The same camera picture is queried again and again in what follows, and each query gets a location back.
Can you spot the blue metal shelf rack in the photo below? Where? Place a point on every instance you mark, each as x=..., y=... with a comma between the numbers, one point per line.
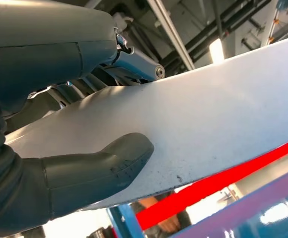
x=258, y=210

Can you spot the ceiling light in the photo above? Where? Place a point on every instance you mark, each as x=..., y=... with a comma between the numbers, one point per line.
x=216, y=51

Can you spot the red barrier belt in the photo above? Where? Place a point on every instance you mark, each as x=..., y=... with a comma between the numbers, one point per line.
x=208, y=193

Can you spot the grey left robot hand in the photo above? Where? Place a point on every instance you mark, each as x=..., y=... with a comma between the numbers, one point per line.
x=47, y=49

